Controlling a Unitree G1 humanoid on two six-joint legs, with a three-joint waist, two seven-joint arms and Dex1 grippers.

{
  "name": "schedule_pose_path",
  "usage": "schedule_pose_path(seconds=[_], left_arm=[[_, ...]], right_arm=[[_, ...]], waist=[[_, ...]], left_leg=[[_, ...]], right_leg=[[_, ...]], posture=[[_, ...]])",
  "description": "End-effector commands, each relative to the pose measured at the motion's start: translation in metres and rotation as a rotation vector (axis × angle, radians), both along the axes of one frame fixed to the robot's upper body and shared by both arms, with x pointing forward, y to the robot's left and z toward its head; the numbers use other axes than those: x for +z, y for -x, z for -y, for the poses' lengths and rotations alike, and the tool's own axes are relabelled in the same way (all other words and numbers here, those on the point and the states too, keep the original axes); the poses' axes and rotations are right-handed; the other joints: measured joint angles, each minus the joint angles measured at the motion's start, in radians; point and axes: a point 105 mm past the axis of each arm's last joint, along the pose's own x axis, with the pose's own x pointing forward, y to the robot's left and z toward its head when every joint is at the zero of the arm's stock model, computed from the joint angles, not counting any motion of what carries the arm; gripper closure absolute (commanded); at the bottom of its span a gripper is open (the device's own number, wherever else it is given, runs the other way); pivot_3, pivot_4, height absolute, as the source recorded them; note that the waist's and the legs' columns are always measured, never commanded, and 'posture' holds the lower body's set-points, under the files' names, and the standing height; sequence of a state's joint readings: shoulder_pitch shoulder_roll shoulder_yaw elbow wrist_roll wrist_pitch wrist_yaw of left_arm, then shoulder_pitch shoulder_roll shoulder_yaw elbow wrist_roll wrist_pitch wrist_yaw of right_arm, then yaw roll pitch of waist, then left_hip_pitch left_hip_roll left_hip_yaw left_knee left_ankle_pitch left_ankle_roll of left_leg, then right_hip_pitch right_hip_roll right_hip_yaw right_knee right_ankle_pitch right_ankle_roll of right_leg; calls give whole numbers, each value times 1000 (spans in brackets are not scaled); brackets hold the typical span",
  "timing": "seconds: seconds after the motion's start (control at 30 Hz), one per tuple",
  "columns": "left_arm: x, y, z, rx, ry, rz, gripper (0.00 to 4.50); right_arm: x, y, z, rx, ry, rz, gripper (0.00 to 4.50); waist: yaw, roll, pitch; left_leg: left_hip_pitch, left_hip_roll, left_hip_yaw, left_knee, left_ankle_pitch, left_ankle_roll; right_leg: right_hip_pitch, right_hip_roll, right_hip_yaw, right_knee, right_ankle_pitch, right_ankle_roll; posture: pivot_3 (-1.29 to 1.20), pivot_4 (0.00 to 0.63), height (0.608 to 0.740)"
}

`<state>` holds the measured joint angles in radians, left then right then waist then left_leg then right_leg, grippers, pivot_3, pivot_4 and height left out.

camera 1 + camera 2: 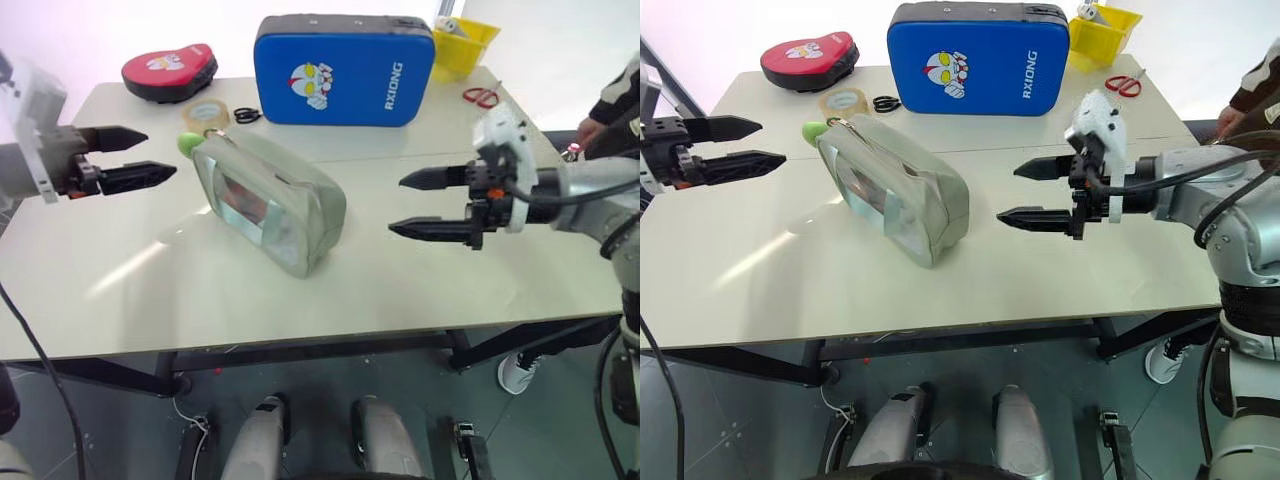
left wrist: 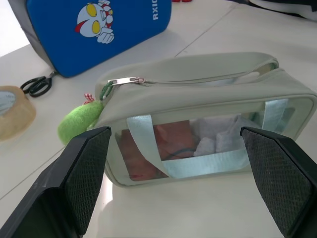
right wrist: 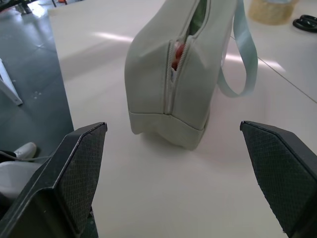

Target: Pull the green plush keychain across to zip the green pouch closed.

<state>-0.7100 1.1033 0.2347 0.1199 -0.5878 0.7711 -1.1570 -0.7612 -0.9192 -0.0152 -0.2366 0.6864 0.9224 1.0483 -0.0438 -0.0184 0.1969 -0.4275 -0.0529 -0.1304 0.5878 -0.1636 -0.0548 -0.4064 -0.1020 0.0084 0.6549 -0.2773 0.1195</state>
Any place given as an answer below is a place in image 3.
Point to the beige tape roll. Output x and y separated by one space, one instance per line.
270 11

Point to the dark furniture base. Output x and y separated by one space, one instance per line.
17 5

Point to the white metal frame leg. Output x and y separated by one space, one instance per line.
7 84

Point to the pale green zipper bag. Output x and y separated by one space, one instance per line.
158 81

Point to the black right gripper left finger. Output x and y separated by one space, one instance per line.
71 178

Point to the white shoe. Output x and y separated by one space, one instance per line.
26 150

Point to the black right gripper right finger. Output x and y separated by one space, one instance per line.
282 173

